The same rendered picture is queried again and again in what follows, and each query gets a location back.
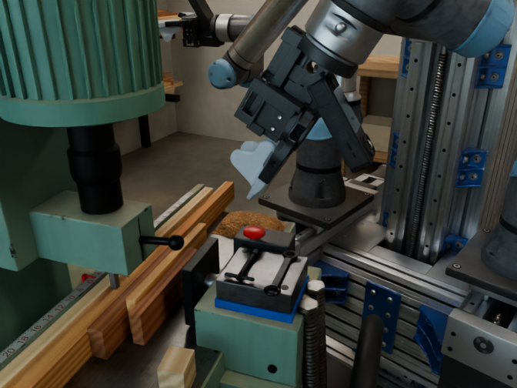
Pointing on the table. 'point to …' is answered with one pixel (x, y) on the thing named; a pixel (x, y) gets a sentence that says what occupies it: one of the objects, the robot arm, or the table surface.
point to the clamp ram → (199, 276)
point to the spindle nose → (95, 168)
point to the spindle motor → (79, 61)
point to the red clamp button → (254, 232)
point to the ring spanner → (280, 274)
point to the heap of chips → (230, 225)
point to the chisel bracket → (92, 234)
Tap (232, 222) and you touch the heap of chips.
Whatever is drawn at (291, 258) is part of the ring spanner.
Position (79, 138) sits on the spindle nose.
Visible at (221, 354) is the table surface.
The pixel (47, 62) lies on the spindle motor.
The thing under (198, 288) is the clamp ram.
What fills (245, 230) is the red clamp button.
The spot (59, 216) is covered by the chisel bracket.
